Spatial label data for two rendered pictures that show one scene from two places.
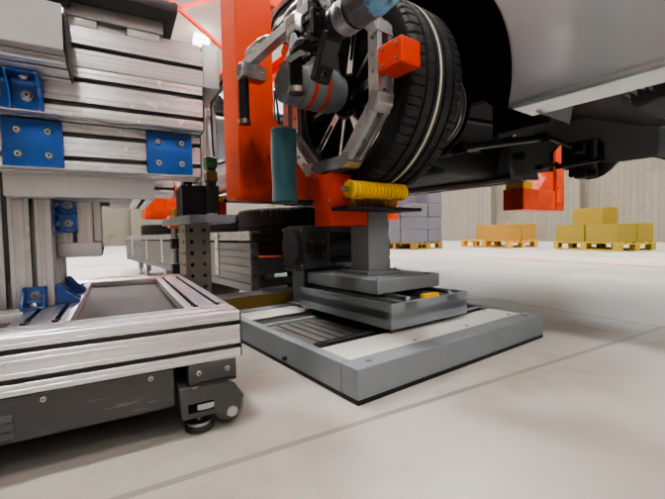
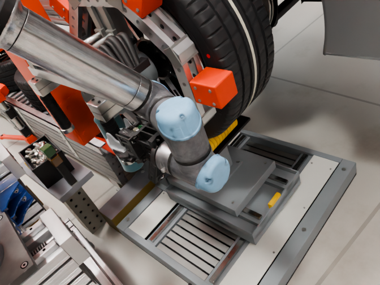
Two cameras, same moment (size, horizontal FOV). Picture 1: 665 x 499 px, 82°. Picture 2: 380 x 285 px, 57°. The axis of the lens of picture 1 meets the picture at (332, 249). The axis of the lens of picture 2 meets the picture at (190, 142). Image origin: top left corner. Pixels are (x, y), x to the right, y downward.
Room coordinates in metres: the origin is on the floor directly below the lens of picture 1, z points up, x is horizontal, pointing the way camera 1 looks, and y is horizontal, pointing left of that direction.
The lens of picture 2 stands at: (0.28, -0.11, 1.34)
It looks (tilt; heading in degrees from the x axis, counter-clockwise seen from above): 39 degrees down; 2
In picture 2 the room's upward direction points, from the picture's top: 23 degrees counter-clockwise
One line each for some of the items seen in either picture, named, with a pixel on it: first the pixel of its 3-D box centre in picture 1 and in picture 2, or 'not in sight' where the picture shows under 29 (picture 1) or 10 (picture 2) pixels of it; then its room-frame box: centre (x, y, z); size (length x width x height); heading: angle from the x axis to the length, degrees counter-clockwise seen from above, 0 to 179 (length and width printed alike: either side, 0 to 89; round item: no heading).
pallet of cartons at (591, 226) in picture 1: (601, 228); not in sight; (6.50, -4.58, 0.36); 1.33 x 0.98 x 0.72; 27
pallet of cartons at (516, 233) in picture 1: (497, 236); not in sight; (8.30, -3.60, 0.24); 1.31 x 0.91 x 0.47; 29
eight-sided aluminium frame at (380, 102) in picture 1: (329, 92); (137, 72); (1.31, 0.00, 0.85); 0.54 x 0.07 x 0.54; 36
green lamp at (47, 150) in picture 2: (210, 162); (48, 150); (1.41, 0.44, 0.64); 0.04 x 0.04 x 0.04; 36
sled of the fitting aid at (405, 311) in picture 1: (377, 298); (230, 185); (1.38, -0.16, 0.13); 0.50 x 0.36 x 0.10; 36
